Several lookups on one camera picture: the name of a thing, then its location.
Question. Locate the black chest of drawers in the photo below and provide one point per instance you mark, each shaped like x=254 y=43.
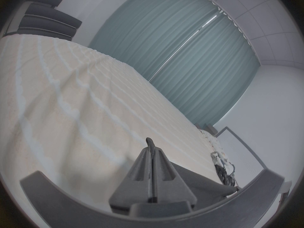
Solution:
x=47 y=20

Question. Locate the black T-shirt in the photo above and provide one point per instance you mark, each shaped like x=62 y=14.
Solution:
x=201 y=184

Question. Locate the blue-green curtain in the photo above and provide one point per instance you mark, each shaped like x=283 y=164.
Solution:
x=213 y=75
x=147 y=32

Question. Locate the bed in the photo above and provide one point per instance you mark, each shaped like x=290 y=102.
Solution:
x=71 y=103

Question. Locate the black shiny garment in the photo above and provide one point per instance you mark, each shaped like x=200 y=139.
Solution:
x=225 y=177

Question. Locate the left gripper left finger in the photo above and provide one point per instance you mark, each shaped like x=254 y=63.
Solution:
x=133 y=184

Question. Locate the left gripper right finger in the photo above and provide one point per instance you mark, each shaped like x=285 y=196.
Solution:
x=171 y=186

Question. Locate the pile of clothes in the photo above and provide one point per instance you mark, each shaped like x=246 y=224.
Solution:
x=223 y=161

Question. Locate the white printed pillow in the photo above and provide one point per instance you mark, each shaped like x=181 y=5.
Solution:
x=217 y=146

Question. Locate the grey bedside table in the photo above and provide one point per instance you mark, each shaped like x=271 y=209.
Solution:
x=209 y=128

